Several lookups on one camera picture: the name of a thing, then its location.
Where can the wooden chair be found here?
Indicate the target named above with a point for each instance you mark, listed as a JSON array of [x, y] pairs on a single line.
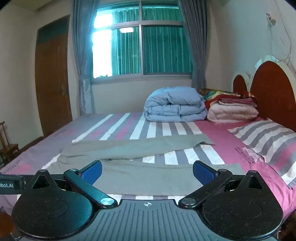
[[8, 148]]

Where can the grey-blue curtain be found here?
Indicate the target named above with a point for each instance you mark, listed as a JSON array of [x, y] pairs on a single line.
[[83, 58], [195, 46]]

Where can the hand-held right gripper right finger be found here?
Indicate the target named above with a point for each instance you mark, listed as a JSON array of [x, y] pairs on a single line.
[[204, 173]]

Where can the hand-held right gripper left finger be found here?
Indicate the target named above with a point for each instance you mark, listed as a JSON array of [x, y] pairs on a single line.
[[92, 172]]

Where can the red wooden headboard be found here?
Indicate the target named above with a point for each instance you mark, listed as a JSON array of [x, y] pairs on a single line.
[[272, 92]]

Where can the window with green glass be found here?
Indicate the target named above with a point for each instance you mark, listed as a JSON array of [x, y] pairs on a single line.
[[161, 51]]

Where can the striped pink grey bed sheet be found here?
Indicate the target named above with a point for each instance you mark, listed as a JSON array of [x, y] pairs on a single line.
[[209, 131]]

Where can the grey towel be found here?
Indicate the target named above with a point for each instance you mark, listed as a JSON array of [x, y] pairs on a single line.
[[138, 146]]

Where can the folded mauve cloth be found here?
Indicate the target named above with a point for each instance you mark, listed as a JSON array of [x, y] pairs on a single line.
[[238, 102]]

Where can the white wall charger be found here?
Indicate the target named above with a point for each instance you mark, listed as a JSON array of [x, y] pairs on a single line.
[[271, 19]]

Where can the brown wooden door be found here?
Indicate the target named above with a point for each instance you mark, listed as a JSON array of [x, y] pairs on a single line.
[[53, 81]]

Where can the striped pillow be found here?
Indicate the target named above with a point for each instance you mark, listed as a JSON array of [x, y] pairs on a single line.
[[266, 139]]

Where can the folded light blue duvet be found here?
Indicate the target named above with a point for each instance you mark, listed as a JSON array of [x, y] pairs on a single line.
[[173, 104]]

